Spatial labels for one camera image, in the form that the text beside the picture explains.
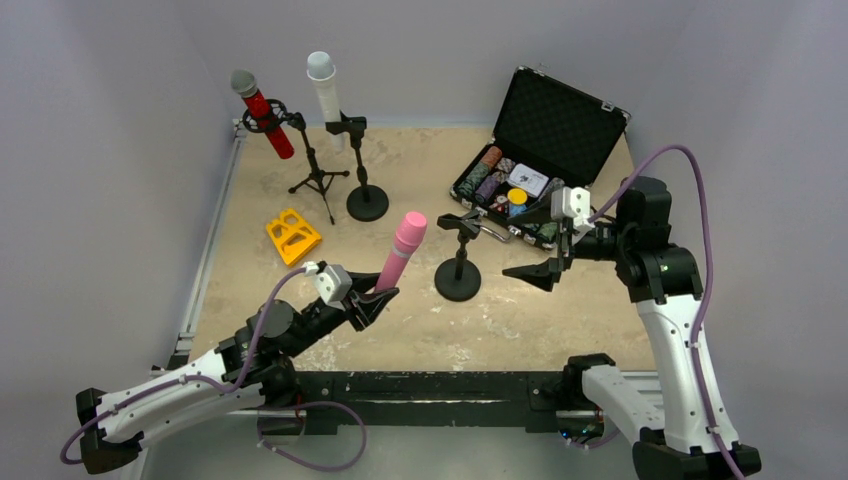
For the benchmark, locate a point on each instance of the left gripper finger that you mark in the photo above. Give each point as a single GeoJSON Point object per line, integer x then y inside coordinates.
{"type": "Point", "coordinates": [367, 307]}
{"type": "Point", "coordinates": [364, 283]}

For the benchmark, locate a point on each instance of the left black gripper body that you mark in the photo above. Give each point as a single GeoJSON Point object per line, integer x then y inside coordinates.
{"type": "Point", "coordinates": [354, 306]}

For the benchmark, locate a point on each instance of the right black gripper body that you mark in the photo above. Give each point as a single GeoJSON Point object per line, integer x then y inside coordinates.
{"type": "Point", "coordinates": [563, 251]}

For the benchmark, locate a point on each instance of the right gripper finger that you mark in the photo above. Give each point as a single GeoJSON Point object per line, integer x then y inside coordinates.
{"type": "Point", "coordinates": [542, 213]}
{"type": "Point", "coordinates": [543, 276]}

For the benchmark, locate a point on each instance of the pink microphone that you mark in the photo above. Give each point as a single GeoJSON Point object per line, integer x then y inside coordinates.
{"type": "Point", "coordinates": [408, 237]}

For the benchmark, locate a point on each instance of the black round-base stand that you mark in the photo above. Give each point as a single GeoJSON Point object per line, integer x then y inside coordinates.
{"type": "Point", "coordinates": [366, 202]}
{"type": "Point", "coordinates": [457, 279]}

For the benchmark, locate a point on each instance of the white microphone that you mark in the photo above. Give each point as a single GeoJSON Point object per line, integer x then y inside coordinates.
{"type": "Point", "coordinates": [321, 71]}

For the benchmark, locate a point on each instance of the red glitter microphone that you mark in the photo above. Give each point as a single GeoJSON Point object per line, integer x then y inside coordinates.
{"type": "Point", "coordinates": [244, 84]}

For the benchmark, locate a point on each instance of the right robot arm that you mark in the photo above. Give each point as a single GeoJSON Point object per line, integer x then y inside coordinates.
{"type": "Point", "coordinates": [690, 435]}

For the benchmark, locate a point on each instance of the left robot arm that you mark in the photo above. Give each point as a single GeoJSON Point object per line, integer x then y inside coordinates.
{"type": "Point", "coordinates": [252, 369]}

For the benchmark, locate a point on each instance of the yellow dealer button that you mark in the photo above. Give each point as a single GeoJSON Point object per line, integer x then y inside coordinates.
{"type": "Point", "coordinates": [517, 196]}

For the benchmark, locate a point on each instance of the white card deck box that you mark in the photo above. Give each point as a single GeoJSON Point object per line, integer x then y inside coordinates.
{"type": "Point", "coordinates": [528, 179]}

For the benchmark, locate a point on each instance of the black poker chip case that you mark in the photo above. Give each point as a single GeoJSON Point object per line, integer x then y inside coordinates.
{"type": "Point", "coordinates": [553, 129]}

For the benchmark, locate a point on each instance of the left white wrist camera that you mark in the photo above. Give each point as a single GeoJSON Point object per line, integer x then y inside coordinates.
{"type": "Point", "coordinates": [331, 281]}

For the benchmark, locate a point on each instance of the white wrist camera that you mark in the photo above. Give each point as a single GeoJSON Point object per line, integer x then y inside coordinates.
{"type": "Point", "coordinates": [572, 204]}
{"type": "Point", "coordinates": [331, 281]}

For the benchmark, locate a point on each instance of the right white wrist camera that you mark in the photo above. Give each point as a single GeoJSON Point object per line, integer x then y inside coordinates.
{"type": "Point", "coordinates": [572, 204]}

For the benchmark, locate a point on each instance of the yellow plastic bracket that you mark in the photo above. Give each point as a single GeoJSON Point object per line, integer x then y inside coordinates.
{"type": "Point", "coordinates": [292, 236]}

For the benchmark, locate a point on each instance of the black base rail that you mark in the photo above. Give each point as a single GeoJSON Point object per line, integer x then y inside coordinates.
{"type": "Point", "coordinates": [534, 401]}

